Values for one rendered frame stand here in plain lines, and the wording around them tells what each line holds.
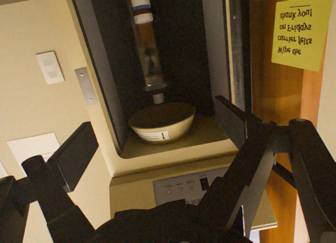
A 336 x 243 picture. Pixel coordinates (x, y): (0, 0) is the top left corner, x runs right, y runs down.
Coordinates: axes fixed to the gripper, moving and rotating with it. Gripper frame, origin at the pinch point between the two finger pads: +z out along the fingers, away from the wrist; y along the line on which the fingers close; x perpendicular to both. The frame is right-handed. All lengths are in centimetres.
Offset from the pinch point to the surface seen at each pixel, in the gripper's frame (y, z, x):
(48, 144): -54, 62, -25
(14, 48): -50, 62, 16
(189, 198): 2.4, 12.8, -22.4
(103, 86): -10.6, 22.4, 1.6
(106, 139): -12.3, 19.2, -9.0
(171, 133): 1.2, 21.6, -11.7
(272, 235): 23, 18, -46
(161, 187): -3.0, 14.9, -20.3
